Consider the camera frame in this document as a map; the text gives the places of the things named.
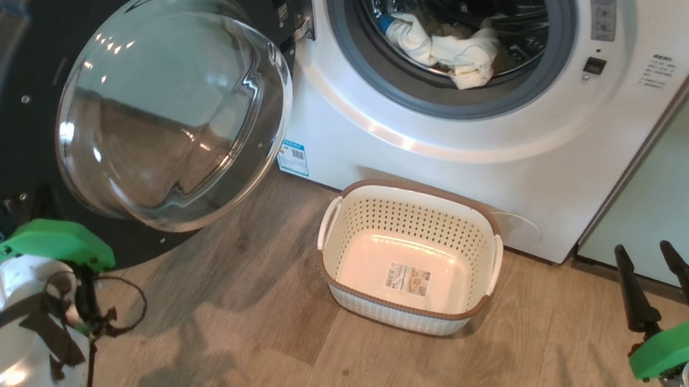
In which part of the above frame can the pale yellow baby garment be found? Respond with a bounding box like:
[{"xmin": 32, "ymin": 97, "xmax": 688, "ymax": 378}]
[{"xmin": 377, "ymin": 7, "xmax": 504, "ymax": 94}]

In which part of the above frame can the printed sticker label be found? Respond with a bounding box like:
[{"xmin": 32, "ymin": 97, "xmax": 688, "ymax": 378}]
[{"xmin": 382, "ymin": 260, "xmax": 432, "ymax": 299}]

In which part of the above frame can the black door latch socket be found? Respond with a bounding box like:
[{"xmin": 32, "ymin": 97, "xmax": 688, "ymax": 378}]
[{"xmin": 582, "ymin": 56, "xmax": 608, "ymax": 81}]

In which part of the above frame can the blue energy label sticker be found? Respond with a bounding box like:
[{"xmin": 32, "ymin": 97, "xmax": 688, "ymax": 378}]
[{"xmin": 276, "ymin": 138, "xmax": 309, "ymax": 179}]

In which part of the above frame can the printed text instruction sticker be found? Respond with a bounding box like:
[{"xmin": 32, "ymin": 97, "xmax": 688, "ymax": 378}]
[{"xmin": 638, "ymin": 52, "xmax": 678, "ymax": 90}]

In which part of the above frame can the grey warning sticker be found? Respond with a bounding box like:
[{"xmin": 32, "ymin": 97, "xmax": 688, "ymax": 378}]
[{"xmin": 588, "ymin": 0, "xmax": 618, "ymax": 43}]

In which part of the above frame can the white front-load washing machine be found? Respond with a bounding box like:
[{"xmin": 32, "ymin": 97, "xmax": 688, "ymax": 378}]
[{"xmin": 270, "ymin": 0, "xmax": 689, "ymax": 279}]

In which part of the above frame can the cream perforated laundry basket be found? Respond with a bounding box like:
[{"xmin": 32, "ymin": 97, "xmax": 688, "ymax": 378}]
[{"xmin": 313, "ymin": 173, "xmax": 509, "ymax": 343}]

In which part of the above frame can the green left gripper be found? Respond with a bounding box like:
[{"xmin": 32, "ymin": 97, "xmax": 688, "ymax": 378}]
[{"xmin": 0, "ymin": 215, "xmax": 116, "ymax": 278}]

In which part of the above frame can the black-rimmed glass washer door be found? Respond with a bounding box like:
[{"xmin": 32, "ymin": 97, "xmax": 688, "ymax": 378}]
[{"xmin": 0, "ymin": 0, "xmax": 325, "ymax": 277}]

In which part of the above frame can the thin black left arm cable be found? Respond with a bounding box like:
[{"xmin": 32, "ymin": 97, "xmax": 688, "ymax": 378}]
[{"xmin": 42, "ymin": 266, "xmax": 152, "ymax": 387}]

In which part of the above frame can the pale green cabinet door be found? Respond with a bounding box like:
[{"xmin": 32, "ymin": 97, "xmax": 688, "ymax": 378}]
[{"xmin": 569, "ymin": 75, "xmax": 689, "ymax": 294}]

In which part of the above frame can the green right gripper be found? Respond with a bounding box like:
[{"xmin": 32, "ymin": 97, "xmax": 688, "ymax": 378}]
[{"xmin": 614, "ymin": 239, "xmax": 689, "ymax": 382}]

